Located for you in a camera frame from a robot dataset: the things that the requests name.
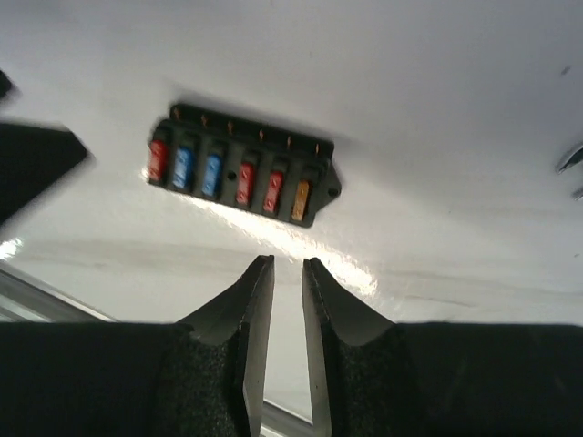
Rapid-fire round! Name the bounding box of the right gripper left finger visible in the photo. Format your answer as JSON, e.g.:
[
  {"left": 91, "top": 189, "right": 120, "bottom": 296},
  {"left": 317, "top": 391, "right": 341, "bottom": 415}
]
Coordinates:
[{"left": 1, "top": 256, "right": 274, "bottom": 436}]

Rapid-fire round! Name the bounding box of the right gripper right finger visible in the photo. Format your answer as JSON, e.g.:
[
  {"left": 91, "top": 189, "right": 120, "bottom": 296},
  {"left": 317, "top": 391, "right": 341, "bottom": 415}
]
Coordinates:
[{"left": 302, "top": 259, "right": 582, "bottom": 436}]

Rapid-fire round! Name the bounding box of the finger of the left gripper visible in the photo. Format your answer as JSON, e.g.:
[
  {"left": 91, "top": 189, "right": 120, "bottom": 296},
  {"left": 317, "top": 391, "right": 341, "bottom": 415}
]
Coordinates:
[{"left": 1, "top": 121, "right": 89, "bottom": 224}]

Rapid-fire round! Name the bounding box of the black fuse box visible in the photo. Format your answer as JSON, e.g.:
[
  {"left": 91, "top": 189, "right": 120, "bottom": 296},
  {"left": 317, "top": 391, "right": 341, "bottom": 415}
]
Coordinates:
[{"left": 146, "top": 102, "right": 342, "bottom": 228}]

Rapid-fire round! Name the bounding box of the red blade fuse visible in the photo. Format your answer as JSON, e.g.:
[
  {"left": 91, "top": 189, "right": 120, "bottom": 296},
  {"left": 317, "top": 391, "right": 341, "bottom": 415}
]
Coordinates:
[
  {"left": 235, "top": 161, "right": 256, "bottom": 208},
  {"left": 262, "top": 170, "right": 285, "bottom": 214},
  {"left": 148, "top": 139, "right": 169, "bottom": 182}
]

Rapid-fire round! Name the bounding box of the orange blade fuse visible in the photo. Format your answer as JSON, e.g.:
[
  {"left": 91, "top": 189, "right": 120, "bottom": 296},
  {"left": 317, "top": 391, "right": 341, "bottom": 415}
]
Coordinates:
[{"left": 291, "top": 179, "right": 312, "bottom": 223}]

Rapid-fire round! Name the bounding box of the blue blade fuse left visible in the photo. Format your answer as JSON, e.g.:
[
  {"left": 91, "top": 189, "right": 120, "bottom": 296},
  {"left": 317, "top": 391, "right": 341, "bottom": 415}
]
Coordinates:
[{"left": 172, "top": 147, "right": 195, "bottom": 189}]

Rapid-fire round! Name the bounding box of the blue blade fuse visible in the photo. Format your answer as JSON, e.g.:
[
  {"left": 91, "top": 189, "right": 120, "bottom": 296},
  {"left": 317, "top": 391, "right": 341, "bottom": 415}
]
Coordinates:
[
  {"left": 201, "top": 154, "right": 222, "bottom": 198},
  {"left": 172, "top": 147, "right": 195, "bottom": 189}
]

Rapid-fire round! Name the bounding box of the blue blade fuse right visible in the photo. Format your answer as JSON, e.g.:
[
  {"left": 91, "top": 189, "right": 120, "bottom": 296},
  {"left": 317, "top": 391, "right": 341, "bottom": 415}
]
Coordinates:
[{"left": 201, "top": 154, "right": 222, "bottom": 198}]

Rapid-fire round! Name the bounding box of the small chrome open-end wrench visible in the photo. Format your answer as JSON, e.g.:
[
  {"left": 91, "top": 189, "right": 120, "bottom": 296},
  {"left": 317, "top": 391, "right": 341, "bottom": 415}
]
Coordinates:
[{"left": 555, "top": 140, "right": 583, "bottom": 202}]

